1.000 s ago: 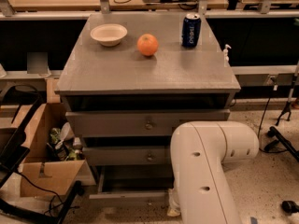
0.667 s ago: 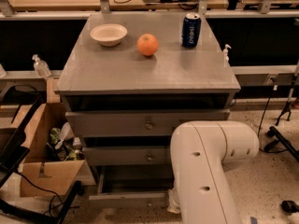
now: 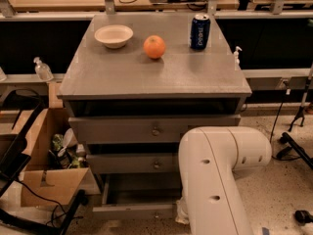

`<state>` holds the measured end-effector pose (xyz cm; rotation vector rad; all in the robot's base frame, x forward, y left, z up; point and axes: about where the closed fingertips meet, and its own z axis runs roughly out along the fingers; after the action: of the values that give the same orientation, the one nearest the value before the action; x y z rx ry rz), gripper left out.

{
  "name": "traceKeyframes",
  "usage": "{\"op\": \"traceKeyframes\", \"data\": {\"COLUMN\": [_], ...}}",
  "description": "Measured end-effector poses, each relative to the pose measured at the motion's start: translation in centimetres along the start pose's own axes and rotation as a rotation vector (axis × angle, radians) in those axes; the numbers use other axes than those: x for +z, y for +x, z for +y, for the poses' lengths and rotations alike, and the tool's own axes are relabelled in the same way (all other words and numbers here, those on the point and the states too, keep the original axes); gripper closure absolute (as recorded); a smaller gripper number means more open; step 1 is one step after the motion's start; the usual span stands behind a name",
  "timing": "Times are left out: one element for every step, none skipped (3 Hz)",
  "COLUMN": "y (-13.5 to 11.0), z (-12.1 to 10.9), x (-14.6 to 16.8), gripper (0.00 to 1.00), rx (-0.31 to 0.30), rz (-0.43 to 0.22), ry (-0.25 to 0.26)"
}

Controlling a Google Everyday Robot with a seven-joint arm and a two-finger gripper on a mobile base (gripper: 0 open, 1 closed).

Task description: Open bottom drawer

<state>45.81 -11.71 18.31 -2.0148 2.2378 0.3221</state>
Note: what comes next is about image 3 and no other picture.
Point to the grey bottom drawer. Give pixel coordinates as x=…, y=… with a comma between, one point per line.
x=138, y=196

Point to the grey drawer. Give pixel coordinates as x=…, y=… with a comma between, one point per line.
x=133, y=163
x=138, y=196
x=113, y=130

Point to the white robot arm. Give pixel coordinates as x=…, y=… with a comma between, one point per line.
x=210, y=160

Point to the grey middle drawer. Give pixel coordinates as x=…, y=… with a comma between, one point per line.
x=133, y=163

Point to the grey top drawer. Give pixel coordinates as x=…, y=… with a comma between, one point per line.
x=113, y=130

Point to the grey drawer cabinet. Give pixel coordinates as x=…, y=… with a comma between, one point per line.
x=125, y=82

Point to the black caster wheel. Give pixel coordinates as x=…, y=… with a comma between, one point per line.
x=303, y=217

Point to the black stand leg right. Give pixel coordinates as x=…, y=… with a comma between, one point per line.
x=287, y=139

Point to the cardboard box with trash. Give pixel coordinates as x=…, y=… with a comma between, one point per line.
x=43, y=179

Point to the small white pump bottle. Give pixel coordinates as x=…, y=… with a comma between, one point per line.
x=236, y=54

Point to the orange fruit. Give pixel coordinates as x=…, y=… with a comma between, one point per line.
x=154, y=46

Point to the white bowl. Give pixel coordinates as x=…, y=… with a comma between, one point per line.
x=114, y=36

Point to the blue soda can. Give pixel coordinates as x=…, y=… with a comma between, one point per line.
x=199, y=31

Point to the clear pump bottle left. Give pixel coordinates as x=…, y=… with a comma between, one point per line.
x=42, y=70

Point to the black stand frame left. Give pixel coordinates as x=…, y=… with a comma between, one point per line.
x=13, y=161

